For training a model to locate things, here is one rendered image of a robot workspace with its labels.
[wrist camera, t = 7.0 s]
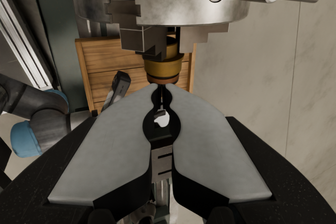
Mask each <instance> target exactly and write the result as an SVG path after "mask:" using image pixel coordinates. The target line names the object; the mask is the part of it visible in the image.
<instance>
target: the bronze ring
mask: <svg viewBox="0 0 336 224"><path fill-rule="evenodd" d="M184 57H185V54H184V53H179V51H178V41H177V39H175V38H173V37H169V36H167V37H166V58H165V59H164V60H163V61H162V62H158V61H151V60H144V70H145V71H146V77H147V81H148V82H149V83H150V84H152V83H156V84H158V85H161V86H162V85H165V84H168V83H171V84H176V83H177V82H178V80H179V76H180V71H181V69H182V60H183V59H184Z"/></svg>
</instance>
